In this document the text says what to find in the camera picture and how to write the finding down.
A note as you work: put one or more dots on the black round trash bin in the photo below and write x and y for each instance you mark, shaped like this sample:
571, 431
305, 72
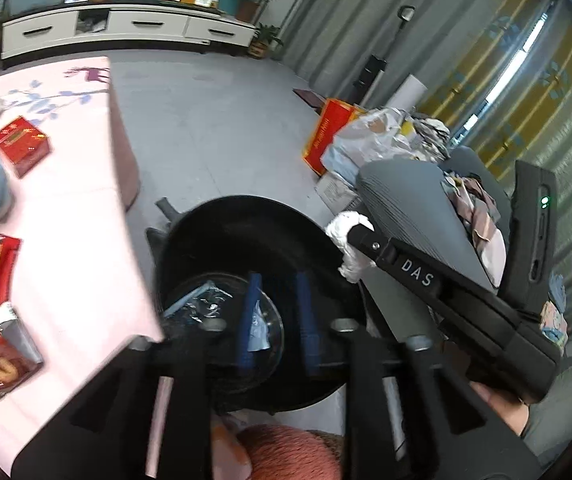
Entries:
202, 264

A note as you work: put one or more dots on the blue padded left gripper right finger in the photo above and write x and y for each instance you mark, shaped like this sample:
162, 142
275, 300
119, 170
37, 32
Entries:
309, 336

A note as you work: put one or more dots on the grey fabric sofa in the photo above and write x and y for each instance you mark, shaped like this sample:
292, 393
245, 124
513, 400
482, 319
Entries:
404, 198

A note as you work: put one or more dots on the white paper roll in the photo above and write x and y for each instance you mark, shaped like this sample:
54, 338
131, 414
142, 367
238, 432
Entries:
408, 95

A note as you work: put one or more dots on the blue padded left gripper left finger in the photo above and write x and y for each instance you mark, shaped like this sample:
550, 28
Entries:
253, 293

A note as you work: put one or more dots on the white TV cabinet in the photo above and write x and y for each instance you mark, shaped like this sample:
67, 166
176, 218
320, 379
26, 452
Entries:
68, 26

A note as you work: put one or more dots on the red gift bag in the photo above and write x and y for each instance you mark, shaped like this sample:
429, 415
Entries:
335, 115

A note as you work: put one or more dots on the person's right hand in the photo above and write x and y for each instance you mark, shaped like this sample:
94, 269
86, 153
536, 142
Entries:
514, 412

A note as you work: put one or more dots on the potted green plant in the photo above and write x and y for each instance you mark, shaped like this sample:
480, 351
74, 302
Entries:
264, 37

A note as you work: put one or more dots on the white plastic bag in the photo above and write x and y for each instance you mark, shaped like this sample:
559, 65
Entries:
373, 136

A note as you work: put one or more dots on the pink printed tablecloth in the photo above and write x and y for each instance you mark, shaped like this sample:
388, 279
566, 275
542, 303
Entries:
76, 283

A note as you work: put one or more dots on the clothes pile on sofa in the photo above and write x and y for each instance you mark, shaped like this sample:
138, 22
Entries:
478, 212

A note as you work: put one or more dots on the red cigarette box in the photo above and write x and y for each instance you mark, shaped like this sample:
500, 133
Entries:
23, 145

